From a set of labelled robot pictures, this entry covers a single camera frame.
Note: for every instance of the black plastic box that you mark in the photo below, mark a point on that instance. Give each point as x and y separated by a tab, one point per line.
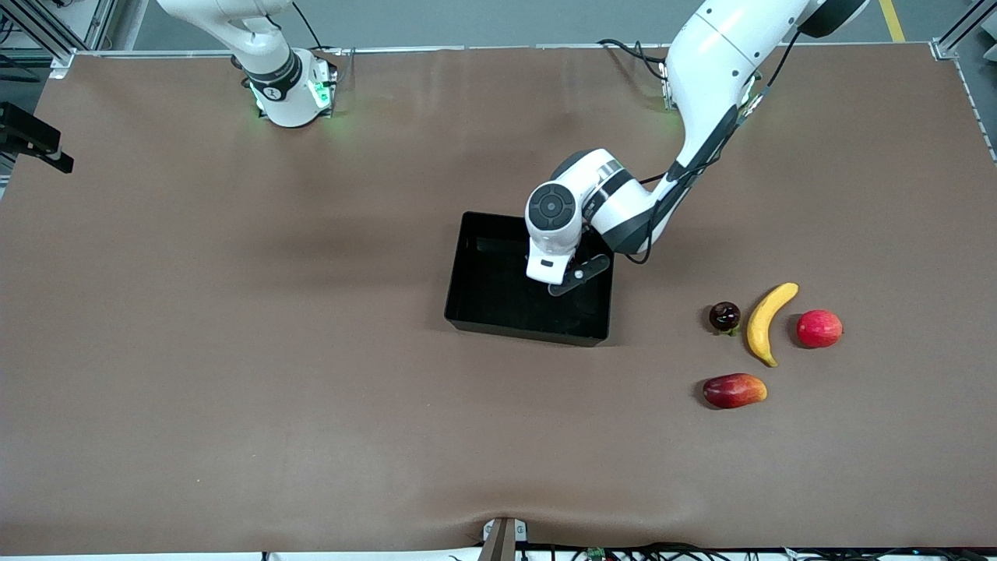
491	296

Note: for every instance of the yellow banana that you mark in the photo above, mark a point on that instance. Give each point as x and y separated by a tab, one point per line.
759	319

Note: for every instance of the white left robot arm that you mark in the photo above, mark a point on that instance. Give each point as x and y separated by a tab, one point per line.
716	62

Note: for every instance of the brown table mat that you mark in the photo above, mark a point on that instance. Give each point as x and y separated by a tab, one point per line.
498	436

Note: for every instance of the dark purple mangosteen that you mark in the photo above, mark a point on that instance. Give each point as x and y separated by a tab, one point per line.
724	316

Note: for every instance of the red mango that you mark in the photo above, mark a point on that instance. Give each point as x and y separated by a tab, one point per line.
732	391

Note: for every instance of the plain red round fruit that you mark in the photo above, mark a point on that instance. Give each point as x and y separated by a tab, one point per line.
819	329

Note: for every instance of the aluminium frame struts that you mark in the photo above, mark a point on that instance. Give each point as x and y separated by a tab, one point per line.
101	19

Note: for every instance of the metal table edge rail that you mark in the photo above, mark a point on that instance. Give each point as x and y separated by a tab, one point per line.
506	47

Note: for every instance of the metal table edge bracket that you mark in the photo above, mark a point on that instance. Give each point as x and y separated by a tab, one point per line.
502	541

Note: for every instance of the aluminium frame corner post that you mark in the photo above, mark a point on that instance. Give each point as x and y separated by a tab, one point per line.
962	27

